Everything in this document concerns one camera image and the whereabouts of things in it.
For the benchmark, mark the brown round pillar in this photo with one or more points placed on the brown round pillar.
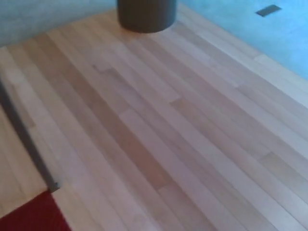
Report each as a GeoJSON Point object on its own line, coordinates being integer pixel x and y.
{"type": "Point", "coordinates": [146, 14]}

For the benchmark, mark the red mat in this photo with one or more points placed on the red mat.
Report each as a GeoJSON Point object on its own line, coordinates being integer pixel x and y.
{"type": "Point", "coordinates": [31, 214]}

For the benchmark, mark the grey metal strip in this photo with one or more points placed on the grey metal strip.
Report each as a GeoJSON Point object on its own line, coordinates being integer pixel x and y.
{"type": "Point", "coordinates": [22, 127]}

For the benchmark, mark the dark rectangular floor vent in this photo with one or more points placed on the dark rectangular floor vent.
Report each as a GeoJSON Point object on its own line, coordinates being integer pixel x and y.
{"type": "Point", "coordinates": [268, 10]}

